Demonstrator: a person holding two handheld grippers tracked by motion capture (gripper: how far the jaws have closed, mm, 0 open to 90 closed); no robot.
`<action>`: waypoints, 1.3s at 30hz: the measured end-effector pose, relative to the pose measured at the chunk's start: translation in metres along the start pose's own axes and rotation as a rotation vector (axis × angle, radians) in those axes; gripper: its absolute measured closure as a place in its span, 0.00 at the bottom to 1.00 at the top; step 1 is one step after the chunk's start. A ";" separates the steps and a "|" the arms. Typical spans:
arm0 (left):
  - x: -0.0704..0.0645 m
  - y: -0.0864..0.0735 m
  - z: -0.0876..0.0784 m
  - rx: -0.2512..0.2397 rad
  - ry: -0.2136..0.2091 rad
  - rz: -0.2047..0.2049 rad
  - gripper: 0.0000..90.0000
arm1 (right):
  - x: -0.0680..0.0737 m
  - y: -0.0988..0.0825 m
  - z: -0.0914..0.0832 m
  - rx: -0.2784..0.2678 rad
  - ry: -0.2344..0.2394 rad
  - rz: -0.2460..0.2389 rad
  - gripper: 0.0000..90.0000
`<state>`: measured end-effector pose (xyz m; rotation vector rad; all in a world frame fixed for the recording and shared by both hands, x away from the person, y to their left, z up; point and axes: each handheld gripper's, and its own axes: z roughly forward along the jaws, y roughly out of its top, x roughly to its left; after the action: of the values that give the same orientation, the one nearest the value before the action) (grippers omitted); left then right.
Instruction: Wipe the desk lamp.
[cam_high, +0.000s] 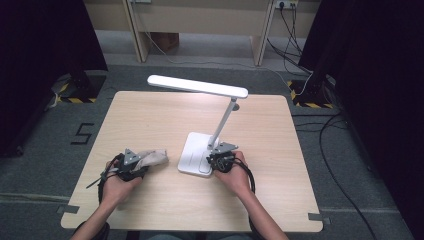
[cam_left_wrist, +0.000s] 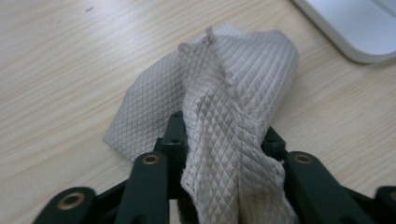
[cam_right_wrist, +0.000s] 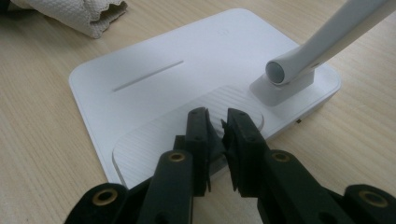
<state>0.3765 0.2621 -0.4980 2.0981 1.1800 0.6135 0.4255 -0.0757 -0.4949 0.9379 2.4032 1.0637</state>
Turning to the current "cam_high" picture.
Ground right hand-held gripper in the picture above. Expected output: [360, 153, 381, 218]
[205, 141, 240, 174]

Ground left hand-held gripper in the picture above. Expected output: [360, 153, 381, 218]
[114, 148, 150, 183]

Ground white cloth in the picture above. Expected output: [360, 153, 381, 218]
[134, 148, 170, 171]

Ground white desk lamp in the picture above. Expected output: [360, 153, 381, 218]
[147, 74, 250, 178]

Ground person's right hand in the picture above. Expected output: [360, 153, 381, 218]
[213, 151, 253, 198]

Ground person's left hand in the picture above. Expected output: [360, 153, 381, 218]
[101, 159, 144, 210]

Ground grey tape piece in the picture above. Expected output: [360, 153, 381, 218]
[307, 212, 331, 225]
[56, 204, 81, 215]

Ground black stand base striped tape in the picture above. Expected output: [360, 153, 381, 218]
[50, 70, 108, 104]
[286, 73, 337, 110]

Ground brown cardboard box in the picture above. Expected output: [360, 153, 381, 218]
[149, 32, 180, 53]

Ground beige wooden desk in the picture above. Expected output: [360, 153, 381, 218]
[82, 0, 323, 67]

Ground black curtain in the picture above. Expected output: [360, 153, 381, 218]
[0, 0, 108, 158]
[298, 0, 424, 240]

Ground thick black gripper cable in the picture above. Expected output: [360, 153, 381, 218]
[74, 152, 125, 240]
[233, 156, 257, 195]

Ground grey gripper strap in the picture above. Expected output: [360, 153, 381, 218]
[85, 167, 118, 190]

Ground white floor cable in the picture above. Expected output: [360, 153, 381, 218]
[143, 31, 292, 92]

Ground long black floor cable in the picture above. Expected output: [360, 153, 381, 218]
[318, 112, 378, 240]

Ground black plugged cables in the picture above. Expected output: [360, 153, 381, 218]
[265, 3, 314, 75]

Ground white wall socket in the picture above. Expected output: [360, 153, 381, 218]
[275, 0, 299, 10]

